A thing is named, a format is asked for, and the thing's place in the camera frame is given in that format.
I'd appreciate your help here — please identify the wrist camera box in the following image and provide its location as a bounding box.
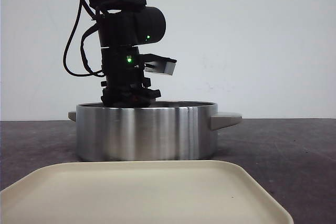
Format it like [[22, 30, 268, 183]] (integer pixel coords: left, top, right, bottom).
[[140, 54, 177, 76]]

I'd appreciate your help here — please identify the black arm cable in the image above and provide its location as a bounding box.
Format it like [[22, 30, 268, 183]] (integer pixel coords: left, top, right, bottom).
[[62, 0, 106, 78]]

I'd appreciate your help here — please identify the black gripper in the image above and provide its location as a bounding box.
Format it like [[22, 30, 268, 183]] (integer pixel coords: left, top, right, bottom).
[[101, 47, 161, 108]]

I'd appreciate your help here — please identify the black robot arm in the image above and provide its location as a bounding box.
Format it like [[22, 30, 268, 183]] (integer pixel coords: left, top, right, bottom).
[[79, 0, 166, 108]]

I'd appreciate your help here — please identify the stainless steel pot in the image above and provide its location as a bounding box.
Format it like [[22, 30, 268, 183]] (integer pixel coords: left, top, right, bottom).
[[68, 101, 242, 162]]

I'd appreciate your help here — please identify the cream plastic tray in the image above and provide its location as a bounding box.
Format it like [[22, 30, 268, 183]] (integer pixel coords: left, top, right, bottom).
[[1, 161, 293, 223]]

